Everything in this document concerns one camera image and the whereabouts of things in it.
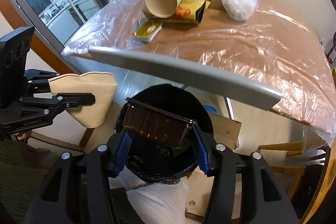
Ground brown paper bag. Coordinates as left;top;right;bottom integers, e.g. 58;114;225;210
49;72;117;128

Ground dark plastic tray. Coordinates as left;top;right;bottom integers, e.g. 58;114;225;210
123;98;196;147

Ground yellow biscuit packet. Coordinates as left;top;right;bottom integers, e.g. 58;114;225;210
161;0;211;24

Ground black trash bin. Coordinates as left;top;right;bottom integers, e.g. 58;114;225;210
125;84;214;184

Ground operator hand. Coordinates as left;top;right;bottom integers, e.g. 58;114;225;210
11;130;32;141

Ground wooden chair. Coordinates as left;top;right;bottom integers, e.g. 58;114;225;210
257;139;333;201

